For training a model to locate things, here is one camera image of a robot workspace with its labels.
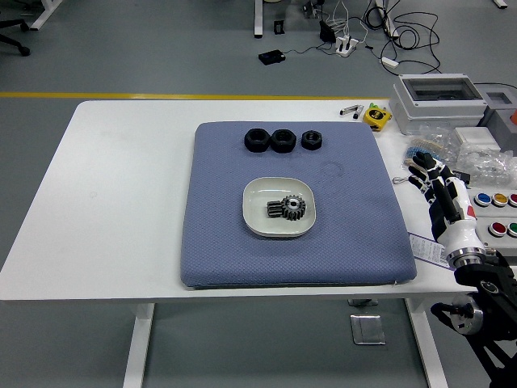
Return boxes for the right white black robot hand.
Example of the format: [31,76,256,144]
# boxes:
[406,151,484,256]

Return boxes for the large dark metal gear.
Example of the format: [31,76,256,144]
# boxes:
[280,194,307,222]

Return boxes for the grey box blue yellow buttons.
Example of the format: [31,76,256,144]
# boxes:
[464,185,517,220]

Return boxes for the grey box red green buttons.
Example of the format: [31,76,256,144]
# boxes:
[474,216,517,248]

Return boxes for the small white box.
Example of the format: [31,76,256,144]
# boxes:
[455,127,500,154]

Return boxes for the grey box with orange button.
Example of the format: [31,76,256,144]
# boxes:
[480,91,517,153]

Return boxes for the small black hex nut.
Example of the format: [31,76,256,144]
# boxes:
[301,129,323,151]

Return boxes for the large black hex nut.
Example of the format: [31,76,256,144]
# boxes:
[269,128,297,154]
[244,128,271,154]

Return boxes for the purple white label card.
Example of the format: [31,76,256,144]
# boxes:
[407,232,456,270]

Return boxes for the clear crumpled plastic bag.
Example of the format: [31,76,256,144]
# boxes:
[456,144,517,185]

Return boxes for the bag of blue resistors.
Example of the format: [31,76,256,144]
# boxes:
[403,124,461,169]

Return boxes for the yellow tape measure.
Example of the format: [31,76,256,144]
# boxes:
[363,103,393,133]

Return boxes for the metal floor plate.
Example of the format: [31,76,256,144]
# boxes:
[349,314,386,346]

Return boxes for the white square dish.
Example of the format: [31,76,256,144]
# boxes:
[241,175,317,238]

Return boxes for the white power strip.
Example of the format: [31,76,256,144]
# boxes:
[334,35,360,57]

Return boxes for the blue textured cushion mat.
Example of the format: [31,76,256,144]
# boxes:
[179,120,418,289]

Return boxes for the black charger block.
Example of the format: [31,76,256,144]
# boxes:
[318,19,336,42]

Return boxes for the black power adapter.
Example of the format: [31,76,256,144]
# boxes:
[258,49,287,66]

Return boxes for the white table leg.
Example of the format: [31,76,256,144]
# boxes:
[253,0,266,40]
[30,0,64,32]

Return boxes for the white table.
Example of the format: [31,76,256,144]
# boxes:
[0,99,504,388]

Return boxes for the black office chair base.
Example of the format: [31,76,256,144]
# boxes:
[0,0,32,57]

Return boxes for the grey enclosure with clear lid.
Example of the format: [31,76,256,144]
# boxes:
[389,73,490,137]

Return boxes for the black cable coil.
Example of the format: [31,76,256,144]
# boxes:
[363,0,443,76]

